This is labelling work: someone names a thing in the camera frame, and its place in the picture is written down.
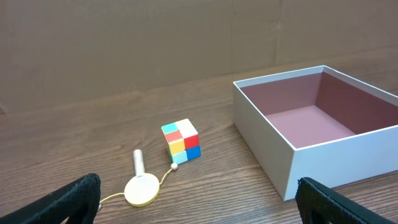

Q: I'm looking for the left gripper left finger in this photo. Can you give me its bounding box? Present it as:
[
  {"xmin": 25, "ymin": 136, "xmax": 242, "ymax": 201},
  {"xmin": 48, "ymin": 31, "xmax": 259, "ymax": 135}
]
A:
[{"xmin": 1, "ymin": 173, "xmax": 101, "ymax": 224}]

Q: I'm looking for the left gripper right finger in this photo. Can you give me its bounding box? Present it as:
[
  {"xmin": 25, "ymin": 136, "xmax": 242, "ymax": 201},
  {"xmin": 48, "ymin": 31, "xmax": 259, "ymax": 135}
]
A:
[{"xmin": 295, "ymin": 177, "xmax": 394, "ymax": 224}]

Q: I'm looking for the colourful two-by-two puzzle cube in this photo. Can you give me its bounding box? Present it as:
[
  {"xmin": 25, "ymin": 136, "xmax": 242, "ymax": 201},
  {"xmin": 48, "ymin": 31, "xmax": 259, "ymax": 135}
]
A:
[{"xmin": 161, "ymin": 118, "xmax": 201, "ymax": 164}]

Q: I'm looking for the yellow wooden rattle drum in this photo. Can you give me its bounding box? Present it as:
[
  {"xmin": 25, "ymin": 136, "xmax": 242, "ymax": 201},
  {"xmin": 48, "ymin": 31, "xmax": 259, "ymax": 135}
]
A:
[{"xmin": 98, "ymin": 149, "xmax": 178, "ymax": 211}]

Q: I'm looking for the white box with maroon interior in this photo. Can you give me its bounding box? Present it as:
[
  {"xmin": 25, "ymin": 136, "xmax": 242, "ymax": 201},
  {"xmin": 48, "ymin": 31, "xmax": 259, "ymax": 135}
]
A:
[{"xmin": 233, "ymin": 65, "xmax": 397, "ymax": 200}]

